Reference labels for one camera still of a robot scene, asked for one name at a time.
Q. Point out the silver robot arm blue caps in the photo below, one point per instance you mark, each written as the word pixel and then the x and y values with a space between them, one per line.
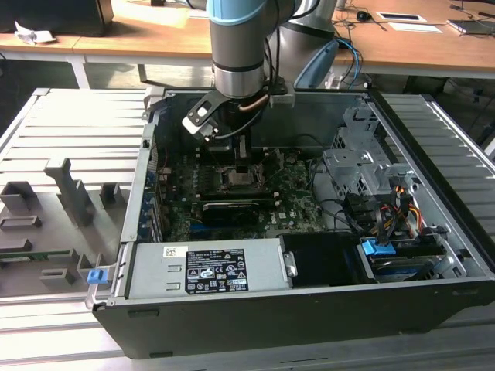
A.
pixel 236 46

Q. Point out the CPU socket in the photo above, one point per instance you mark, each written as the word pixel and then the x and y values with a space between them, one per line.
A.
pixel 239 184

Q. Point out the black RAM slot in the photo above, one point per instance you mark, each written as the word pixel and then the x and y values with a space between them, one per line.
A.
pixel 236 194

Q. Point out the blue expansion slot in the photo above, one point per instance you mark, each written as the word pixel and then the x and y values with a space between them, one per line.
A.
pixel 198 227

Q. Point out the black graphics card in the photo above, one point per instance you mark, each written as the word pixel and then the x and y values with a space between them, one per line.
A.
pixel 230 212

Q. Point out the green motherboard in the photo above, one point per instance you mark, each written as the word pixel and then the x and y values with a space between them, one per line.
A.
pixel 294 201

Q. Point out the pale blue teach pendant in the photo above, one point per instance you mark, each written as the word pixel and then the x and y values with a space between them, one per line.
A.
pixel 317 65

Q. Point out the silver metal drive cage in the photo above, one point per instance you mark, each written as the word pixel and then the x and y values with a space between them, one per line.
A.
pixel 348 162

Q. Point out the wooden desk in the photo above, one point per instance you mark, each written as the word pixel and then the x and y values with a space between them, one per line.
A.
pixel 154 38

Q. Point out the black label sticker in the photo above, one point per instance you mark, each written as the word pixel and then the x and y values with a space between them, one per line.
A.
pixel 214 270

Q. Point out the black computer mouse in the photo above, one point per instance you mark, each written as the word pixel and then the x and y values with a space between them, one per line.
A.
pixel 363 15

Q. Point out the grey power supply unit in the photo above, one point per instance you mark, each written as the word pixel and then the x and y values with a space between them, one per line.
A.
pixel 154 270

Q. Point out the blue disk carrier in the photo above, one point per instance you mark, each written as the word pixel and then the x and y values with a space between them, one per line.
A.
pixel 377 247

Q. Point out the grey parts rack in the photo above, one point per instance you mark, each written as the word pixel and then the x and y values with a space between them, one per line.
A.
pixel 69 216

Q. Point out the white framed desk grommet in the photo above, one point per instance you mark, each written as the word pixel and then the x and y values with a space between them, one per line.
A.
pixel 401 16

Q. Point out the white paper sheet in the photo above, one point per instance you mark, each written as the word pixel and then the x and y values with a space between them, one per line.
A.
pixel 415 27

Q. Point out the black open PC case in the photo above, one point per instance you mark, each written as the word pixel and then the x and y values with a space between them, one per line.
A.
pixel 270 328

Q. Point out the blue plastic clip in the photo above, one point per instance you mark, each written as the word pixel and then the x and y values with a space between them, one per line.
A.
pixel 96 276

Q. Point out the black box on desk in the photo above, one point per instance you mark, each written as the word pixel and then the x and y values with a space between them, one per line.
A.
pixel 58 15

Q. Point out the crumpled white paper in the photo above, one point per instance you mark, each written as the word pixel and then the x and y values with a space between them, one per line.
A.
pixel 33 34

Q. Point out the green RAM stick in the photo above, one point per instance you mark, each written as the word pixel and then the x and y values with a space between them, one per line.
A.
pixel 31 256

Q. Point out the grey notebook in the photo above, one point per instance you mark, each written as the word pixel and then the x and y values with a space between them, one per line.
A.
pixel 470 26

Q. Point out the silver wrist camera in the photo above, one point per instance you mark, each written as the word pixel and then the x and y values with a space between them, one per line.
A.
pixel 283 99

